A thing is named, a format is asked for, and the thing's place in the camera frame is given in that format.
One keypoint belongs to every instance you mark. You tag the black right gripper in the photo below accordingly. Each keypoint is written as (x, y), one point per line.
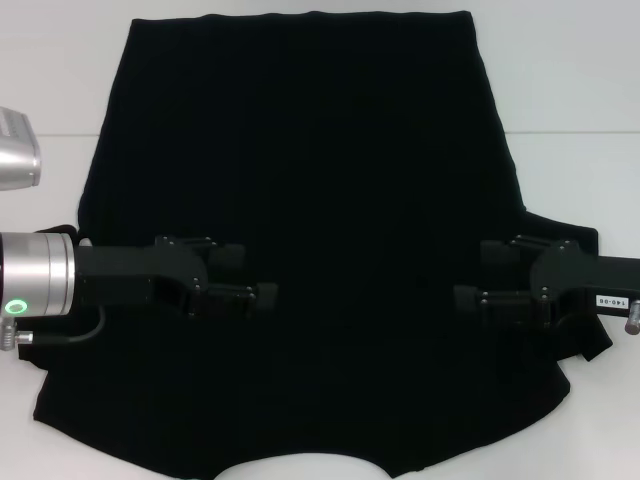
(575, 285)

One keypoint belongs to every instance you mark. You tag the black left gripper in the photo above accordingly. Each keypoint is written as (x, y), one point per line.
(120, 275)

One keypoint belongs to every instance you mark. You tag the black shirt with FREE print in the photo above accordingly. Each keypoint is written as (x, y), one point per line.
(320, 150)

